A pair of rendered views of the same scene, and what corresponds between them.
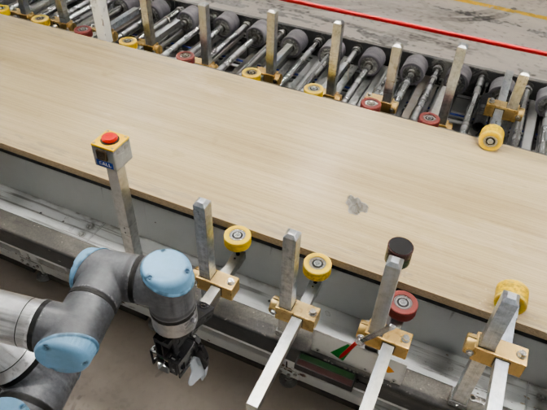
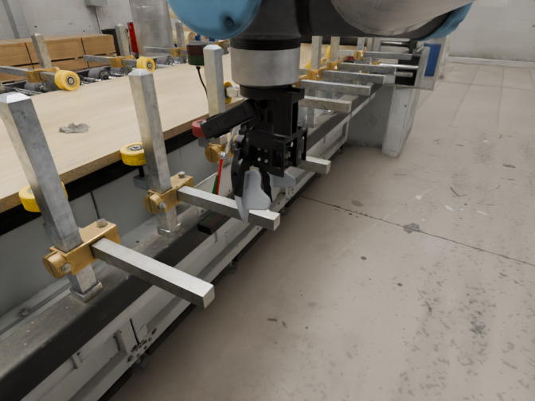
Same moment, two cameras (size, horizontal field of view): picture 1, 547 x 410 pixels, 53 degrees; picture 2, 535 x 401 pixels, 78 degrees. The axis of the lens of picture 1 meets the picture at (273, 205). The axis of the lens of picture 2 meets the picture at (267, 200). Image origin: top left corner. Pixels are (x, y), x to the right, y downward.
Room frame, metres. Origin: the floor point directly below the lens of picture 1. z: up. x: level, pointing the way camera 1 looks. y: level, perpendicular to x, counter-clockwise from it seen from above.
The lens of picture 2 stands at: (0.59, 0.65, 1.24)
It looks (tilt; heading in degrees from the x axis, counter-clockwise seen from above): 31 degrees down; 276
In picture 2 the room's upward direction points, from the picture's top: straight up
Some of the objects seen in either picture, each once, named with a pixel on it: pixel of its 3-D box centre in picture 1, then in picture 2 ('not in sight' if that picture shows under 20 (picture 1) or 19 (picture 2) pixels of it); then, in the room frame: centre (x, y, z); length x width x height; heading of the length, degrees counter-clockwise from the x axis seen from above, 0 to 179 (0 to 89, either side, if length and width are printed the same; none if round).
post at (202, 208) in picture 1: (207, 263); (61, 224); (1.02, 0.18, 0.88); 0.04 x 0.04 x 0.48; 67
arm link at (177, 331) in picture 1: (175, 315); (266, 66); (0.64, 0.18, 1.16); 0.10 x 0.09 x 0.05; 63
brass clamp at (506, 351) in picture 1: (494, 352); not in sight; (0.72, -0.53, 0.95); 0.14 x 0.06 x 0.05; 67
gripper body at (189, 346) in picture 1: (176, 341); (270, 127); (0.63, 0.19, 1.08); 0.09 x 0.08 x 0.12; 153
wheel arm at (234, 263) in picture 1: (205, 306); (119, 257); (0.93, 0.18, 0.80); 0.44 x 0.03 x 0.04; 157
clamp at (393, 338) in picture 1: (383, 336); (224, 147); (0.82, -0.30, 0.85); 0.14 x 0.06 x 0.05; 67
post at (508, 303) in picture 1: (479, 357); not in sight; (0.73, -0.51, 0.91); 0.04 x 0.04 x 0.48; 67
